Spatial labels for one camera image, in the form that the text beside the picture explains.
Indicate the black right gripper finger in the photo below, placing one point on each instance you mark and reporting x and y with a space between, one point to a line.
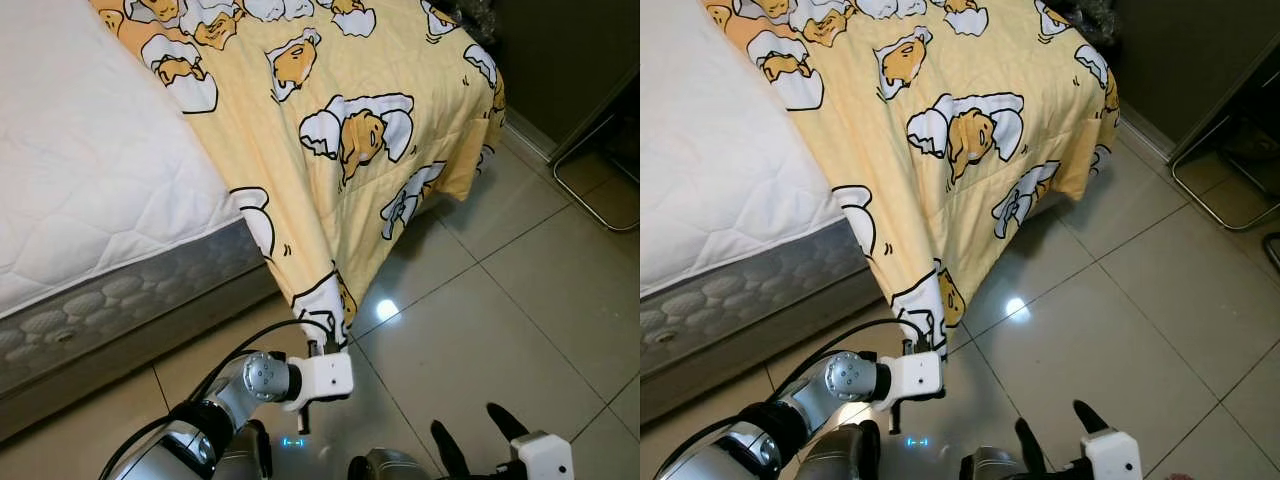
1032 447
1090 418
450 450
507 423

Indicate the yellow egg cartoon blanket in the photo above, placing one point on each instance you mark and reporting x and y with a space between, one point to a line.
330 100
950 100

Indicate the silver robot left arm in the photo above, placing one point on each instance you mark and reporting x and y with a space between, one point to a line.
265 378
850 378

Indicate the grey robot right leg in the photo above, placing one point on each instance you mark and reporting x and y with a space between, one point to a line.
390 468
990 466

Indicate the grey robot leg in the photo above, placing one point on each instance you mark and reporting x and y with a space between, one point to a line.
245 460
390 468
840 455
990 466

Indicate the grey robot left leg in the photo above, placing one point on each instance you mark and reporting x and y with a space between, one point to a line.
245 460
840 455

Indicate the grey bed base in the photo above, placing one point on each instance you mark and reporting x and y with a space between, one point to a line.
120 358
740 350

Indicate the white quilted mattress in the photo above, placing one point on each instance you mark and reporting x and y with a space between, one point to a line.
720 150
80 150

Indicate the dark cabinet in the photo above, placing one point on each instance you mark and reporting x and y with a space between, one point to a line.
570 50
1190 60

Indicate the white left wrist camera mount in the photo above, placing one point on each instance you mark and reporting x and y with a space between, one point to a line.
325 378
915 375

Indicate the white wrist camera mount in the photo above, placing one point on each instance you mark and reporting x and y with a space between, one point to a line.
915 375
548 460
325 378
1112 458

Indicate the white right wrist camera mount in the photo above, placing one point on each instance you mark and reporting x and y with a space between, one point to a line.
1112 458
548 460

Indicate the chrome tube chair frame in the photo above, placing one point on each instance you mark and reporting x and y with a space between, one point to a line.
580 192
1195 195

